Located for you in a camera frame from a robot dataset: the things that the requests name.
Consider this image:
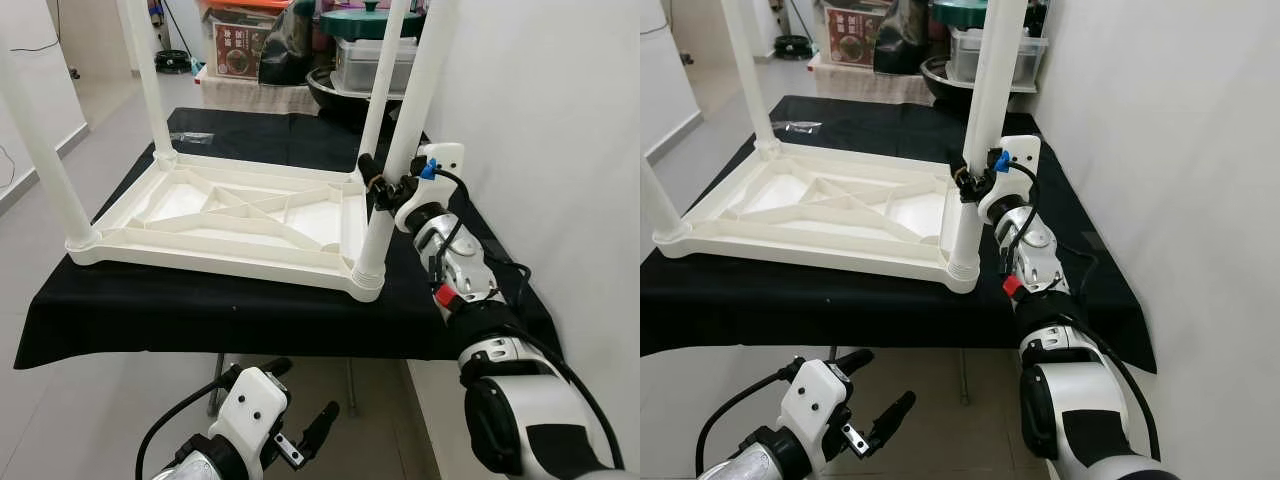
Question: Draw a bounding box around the clear plastic storage box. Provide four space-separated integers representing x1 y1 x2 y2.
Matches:
948 28 1049 89
332 38 421 96

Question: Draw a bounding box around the black plastic bag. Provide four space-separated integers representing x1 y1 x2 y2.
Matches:
873 0 931 76
258 0 319 86

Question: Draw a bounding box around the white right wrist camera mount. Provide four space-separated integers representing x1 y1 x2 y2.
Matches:
393 142 467 233
977 135 1041 226

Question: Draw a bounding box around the large steel wok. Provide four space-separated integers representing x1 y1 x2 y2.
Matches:
920 57 1036 103
305 68 411 111

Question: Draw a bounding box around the green round lid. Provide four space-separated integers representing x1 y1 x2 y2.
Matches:
932 0 1046 29
320 0 426 41

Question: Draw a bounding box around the white plastic children table top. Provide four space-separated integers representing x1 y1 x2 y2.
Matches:
652 140 981 294
65 150 386 303

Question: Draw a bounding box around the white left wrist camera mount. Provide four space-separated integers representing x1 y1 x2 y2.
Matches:
208 366 291 466
778 358 853 461

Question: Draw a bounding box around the black tablecloth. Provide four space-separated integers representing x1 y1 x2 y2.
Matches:
12 105 563 371
640 95 1159 376

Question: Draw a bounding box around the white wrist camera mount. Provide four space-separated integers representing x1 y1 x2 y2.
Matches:
208 366 291 466
977 135 1041 226
393 142 467 233
778 358 853 461

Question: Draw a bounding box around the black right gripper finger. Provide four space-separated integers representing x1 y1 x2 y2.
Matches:
358 152 388 210
950 150 977 202

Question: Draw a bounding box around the red printed carton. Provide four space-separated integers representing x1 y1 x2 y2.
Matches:
212 18 273 81
825 8 887 69

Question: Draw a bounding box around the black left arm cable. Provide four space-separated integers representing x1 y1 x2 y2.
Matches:
134 375 227 480
694 365 797 476

